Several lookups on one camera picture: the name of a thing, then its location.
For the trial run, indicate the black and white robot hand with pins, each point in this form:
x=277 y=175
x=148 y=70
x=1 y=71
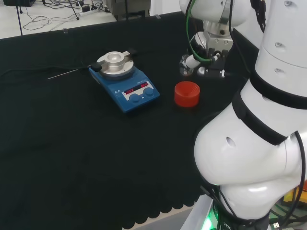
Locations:
x=216 y=43

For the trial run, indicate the clear glass round-bottom flask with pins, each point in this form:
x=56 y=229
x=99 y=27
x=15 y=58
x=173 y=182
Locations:
x=185 y=71

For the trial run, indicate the heater with blue base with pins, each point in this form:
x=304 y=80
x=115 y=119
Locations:
x=134 y=93

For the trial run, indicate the white power strip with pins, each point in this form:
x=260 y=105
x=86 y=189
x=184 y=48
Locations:
x=87 y=12

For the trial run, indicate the black tripod leg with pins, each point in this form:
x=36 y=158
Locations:
x=76 y=10

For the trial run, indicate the thin metal probe rod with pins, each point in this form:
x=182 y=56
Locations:
x=62 y=75

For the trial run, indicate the yellow stop button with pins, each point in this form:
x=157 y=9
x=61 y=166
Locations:
x=293 y=195

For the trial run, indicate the black bench cloth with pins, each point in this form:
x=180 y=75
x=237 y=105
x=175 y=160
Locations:
x=72 y=143

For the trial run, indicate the black pole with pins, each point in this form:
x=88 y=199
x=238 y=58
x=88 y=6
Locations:
x=20 y=16

